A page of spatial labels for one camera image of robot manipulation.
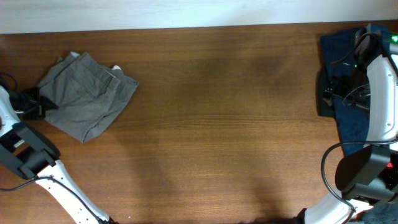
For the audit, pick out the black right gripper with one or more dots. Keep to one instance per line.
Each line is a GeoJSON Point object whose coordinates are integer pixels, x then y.
{"type": "Point", "coordinates": [336, 87]}

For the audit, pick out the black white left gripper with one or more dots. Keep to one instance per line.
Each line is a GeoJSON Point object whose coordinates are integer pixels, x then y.
{"type": "Point", "coordinates": [40, 107]}

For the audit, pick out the grey shorts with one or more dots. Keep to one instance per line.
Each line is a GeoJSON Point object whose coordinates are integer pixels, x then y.
{"type": "Point", "coordinates": [89, 95]}

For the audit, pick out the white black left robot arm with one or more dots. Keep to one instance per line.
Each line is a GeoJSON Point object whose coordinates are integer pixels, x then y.
{"type": "Point", "coordinates": [31, 156]}

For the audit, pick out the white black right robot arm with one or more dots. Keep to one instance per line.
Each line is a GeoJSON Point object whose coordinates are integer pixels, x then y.
{"type": "Point", "coordinates": [362, 179]}

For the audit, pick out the navy blue folded garment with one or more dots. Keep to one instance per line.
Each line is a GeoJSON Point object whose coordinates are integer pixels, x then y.
{"type": "Point", "coordinates": [352, 122]}

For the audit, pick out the black garment under stack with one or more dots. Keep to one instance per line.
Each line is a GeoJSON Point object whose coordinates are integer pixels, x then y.
{"type": "Point", "coordinates": [323, 109]}

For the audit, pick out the dark teal garment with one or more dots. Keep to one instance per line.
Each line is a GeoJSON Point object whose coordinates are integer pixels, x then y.
{"type": "Point", "coordinates": [383, 214]}

